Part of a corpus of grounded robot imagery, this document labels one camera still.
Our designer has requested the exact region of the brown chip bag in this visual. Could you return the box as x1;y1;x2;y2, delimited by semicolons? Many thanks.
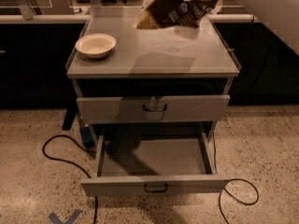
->
135;0;219;29

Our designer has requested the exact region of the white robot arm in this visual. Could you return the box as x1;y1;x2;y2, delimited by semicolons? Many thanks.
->
235;0;299;54

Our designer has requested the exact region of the grey drawer cabinet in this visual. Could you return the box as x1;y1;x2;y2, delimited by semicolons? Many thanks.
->
64;6;242;142

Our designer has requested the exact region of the grey upper drawer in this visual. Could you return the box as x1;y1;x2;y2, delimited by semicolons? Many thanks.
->
77;95;230;124

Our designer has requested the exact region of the grey open middle drawer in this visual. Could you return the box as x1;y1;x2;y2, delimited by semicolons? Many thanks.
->
81;133;229;196

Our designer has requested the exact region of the blue power box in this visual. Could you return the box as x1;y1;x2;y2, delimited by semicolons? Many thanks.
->
79;127;94;148

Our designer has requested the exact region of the white bowl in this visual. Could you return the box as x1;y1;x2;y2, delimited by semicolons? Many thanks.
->
75;34;116;59

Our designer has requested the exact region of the black cable left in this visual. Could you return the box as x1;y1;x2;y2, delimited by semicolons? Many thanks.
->
42;134;99;224

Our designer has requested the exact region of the black cable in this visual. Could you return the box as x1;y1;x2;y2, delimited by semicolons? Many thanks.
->
218;178;260;224
42;134;99;224

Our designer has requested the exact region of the black cable right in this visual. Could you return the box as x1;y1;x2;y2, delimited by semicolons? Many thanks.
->
218;178;260;224

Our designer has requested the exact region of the dark counter with rail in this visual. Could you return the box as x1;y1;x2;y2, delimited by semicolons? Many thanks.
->
0;22;299;108

